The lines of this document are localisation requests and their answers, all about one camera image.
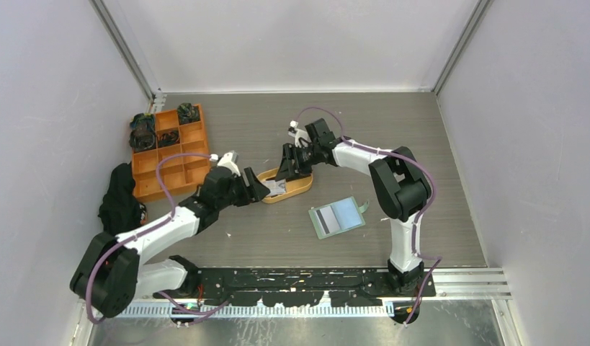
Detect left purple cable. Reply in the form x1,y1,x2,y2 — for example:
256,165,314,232
84,152,229,327

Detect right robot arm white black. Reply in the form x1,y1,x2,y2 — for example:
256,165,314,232
274,118,432,296

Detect orange compartment organizer box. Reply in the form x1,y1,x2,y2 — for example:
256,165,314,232
131,104,210,203

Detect silver credit card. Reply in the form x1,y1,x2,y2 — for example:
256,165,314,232
315,206,341,236

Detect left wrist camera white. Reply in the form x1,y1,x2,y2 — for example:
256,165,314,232
210,151,241,176

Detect white slotted cable duct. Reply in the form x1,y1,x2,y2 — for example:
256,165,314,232
117,301,395,319

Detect dark item middle compartment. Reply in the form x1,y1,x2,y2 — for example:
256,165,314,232
157,130,180,148

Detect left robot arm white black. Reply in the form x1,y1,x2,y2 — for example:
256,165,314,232
69,167,269,318

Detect black cloth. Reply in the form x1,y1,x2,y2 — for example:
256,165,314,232
98,163,148,236

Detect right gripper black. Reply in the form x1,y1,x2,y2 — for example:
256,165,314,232
275,144,320,183

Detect aluminium frame rail left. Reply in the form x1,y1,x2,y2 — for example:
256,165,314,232
89,0,163,101

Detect dark rolled item top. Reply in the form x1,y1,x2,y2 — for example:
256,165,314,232
176,103,201,125

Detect dark rolled item left upper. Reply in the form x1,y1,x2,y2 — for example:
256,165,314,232
129,113,156,132

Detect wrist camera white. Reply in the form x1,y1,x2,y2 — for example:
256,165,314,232
210,151,241,176
287,120,311,148

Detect dark rolled item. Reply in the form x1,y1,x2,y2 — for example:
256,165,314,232
129,128,156,153
129,113,156,132
176,103,201,125

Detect green card holder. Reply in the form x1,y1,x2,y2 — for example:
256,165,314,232
308,196,370,239

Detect orange oval tray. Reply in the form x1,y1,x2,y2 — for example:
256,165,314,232
257,168,313,204

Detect aluminium frame rail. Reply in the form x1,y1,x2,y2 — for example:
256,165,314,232
89,0,163,101
432,0,494,97

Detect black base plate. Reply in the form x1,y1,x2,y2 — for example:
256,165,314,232
153,267,437,309

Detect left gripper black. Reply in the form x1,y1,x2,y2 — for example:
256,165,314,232
216,167,269,210

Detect aluminium frame rail right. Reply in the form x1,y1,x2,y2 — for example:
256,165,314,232
432,0,494,97

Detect dark rolled item left lower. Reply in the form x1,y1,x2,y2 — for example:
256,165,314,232
129,128,156,153

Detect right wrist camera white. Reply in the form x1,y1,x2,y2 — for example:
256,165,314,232
287,120,311,148

